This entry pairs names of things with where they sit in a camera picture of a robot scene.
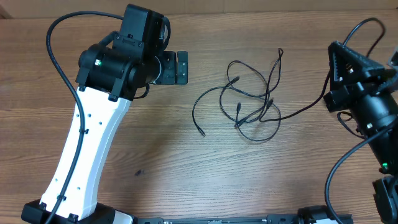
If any black USB cable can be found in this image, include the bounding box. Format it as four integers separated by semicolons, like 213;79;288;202
192;17;386;142

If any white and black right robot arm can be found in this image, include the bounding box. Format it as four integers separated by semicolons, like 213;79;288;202
323;41;397;223

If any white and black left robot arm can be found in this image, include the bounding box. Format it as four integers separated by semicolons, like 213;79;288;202
21;4;188;223

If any small black debris speck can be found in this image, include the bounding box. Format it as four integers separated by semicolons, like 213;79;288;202
134;170;143;177

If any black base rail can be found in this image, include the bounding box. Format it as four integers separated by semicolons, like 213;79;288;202
133;205;338;224

